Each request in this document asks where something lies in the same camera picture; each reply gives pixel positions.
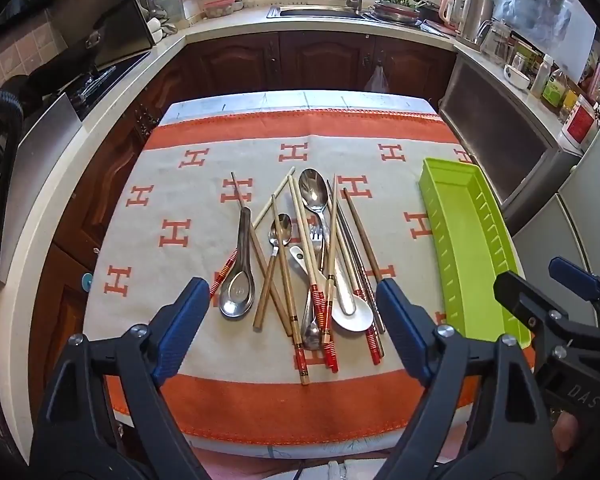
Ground person's right hand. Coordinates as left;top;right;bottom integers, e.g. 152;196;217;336
552;409;582;457

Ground grey metal cabinet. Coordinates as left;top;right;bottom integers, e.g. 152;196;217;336
437;52;581;236

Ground green label oil bottle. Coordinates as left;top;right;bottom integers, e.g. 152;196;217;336
542;70;571;111

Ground green plastic utensil tray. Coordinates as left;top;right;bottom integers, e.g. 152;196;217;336
419;157;533;348

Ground white and pink kettle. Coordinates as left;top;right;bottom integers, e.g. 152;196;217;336
439;0;473;36

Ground white ceramic spoon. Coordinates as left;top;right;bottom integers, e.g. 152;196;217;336
288;245;374;332

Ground clear plastic wall sheet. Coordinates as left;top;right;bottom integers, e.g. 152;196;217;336
490;0;598;83

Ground white bowl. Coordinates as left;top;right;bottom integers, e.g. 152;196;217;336
503;64;531;90

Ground black dish cabinet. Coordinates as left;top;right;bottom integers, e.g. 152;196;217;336
45;0;156;68

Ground stainless steel kettle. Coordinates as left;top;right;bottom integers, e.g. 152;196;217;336
467;0;494;44

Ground pink lidded container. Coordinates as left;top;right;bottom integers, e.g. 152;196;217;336
203;0;236;18

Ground metal fork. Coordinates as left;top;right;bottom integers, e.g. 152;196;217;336
301;225;327;352

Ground small wooden-handled metal spoon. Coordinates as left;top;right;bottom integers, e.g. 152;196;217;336
252;213;294;331

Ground dark wooden base cabinets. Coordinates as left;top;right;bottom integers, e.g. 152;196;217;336
45;30;458;411

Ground clear plastic bottle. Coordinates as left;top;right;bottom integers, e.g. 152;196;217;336
530;55;553;98

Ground colander with green vegetables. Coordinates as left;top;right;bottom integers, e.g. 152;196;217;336
370;0;426;23

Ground white kitchen countertop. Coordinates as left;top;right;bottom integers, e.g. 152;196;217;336
0;0;598;341

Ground red label white container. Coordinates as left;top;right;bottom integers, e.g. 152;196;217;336
560;95;598;148

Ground steel kitchen sink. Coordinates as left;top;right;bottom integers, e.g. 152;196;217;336
266;5;376;20

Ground hanging plastic bag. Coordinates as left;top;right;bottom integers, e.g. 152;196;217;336
364;64;390;93

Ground glass pitcher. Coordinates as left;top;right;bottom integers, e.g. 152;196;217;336
480;20;513;63

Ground black cable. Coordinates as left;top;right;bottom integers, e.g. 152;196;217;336
0;89;25;273

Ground white ceramic cups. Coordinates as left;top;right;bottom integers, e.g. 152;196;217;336
147;17;178;43

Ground brown wooden chopstick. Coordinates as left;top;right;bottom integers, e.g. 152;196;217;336
342;187;385;283
230;172;293;338

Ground steel side panel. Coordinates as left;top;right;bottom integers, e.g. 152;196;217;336
0;94;85;283

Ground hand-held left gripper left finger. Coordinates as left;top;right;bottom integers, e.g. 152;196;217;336
30;277;213;480

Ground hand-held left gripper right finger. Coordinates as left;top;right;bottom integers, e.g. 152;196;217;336
367;277;566;480

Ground grey refrigerator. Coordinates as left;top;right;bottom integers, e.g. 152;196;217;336
500;105;600;321

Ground red-banded bamboo chopstick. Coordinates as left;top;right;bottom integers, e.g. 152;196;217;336
365;330;384;367
271;194;312;386
321;174;339;367
209;166;296;297
287;175;340;374

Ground orange and beige printed blanket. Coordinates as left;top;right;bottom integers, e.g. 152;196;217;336
82;107;536;446

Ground large metal spoon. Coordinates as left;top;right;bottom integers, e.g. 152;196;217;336
298;168;368;317

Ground black handled utensil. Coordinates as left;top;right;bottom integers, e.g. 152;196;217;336
218;206;257;319

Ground gas stove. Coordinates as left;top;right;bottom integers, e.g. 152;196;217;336
62;52;153;121

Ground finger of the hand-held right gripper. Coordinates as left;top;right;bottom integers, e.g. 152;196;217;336
493;270;600;372
549;256;600;327

